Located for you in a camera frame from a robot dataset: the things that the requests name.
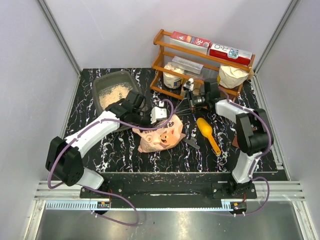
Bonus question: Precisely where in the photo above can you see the brown scouring pad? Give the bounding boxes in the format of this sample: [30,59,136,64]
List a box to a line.
[231,136,239,149]

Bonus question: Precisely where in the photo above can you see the red white blue box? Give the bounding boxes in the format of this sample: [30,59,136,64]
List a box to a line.
[209,43,253,66]

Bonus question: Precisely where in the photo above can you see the white crumpled bag left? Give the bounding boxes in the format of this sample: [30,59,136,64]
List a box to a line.
[163,62,185,89]

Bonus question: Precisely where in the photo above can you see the white paper bag right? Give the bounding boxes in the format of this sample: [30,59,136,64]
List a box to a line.
[217,64,250,89]

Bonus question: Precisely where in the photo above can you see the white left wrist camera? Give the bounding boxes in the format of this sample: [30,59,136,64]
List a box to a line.
[150,101,168,124]

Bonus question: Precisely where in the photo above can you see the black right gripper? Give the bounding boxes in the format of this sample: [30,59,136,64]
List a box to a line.
[173,89,209,117]

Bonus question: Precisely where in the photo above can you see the yellow plastic scoop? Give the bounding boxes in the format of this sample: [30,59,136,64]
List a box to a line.
[196,117,222,156]

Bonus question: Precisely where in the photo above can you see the grey plastic litter box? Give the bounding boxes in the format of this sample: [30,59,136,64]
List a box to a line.
[92,70,148,132]

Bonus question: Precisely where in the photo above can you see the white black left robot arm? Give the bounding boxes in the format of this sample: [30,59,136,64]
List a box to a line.
[45,90,151,198]

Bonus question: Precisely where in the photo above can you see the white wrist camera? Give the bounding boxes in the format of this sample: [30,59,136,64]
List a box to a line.
[182,78,195,97]
[150,101,168,124]

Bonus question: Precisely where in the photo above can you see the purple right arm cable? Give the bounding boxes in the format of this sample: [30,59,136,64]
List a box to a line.
[218,86,273,217]

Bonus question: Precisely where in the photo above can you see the orange wooden shelf rack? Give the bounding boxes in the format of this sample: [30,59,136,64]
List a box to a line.
[149,28,256,106]

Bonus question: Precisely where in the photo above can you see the aluminium rail frame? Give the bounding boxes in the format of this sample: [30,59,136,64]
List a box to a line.
[24,159,320,240]

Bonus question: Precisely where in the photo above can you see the red white toothpaste box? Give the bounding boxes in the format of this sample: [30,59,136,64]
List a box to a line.
[169,31,211,55]

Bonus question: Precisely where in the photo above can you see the pink cat litter bag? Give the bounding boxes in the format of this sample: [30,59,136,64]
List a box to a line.
[132,114,186,153]

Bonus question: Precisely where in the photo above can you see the black bag clip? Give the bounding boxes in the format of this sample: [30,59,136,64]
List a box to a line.
[182,137,200,150]

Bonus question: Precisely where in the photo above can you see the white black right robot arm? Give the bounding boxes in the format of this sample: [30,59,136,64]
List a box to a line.
[179,78,274,198]

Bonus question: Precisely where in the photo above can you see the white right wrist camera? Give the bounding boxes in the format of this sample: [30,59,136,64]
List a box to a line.
[182,78,195,97]

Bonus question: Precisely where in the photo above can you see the silver grey flat box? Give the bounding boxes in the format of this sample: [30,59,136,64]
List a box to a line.
[171,56,204,75]

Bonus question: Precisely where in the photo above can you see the beige cat litter pellets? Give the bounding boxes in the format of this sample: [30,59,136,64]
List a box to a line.
[99,84,133,109]

